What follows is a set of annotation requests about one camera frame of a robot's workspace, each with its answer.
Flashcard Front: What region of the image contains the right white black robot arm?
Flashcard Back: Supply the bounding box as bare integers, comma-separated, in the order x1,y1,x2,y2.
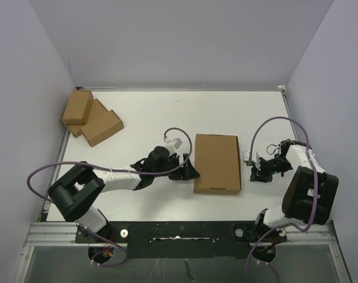
246,139,339,241

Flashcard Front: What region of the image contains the flat cardboard piece underneath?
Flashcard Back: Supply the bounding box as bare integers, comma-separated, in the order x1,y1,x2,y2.
64,98,108,138

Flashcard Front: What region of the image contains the aluminium frame rail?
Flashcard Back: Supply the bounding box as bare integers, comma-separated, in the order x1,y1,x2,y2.
24,222,79,247

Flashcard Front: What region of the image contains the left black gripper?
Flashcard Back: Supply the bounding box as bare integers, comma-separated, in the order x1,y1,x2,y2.
153,153,199,180

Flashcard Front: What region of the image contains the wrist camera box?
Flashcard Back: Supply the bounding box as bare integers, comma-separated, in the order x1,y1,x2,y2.
163,137,183,155
243,150,260,168

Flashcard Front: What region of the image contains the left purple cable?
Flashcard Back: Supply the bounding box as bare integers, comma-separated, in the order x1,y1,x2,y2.
27,127,195,268

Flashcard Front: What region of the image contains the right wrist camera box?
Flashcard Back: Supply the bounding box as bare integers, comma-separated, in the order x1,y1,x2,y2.
243,150,260,168

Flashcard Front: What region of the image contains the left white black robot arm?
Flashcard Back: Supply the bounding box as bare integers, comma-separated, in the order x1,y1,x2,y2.
48,146,200,242

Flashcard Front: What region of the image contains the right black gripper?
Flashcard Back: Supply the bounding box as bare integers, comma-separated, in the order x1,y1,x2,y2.
249,157,292,183

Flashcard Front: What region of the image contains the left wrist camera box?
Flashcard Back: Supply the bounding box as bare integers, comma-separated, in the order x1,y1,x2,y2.
163,137,183,155

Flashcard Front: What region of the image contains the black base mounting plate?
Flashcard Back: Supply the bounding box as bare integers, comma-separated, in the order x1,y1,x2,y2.
75,221,287,260

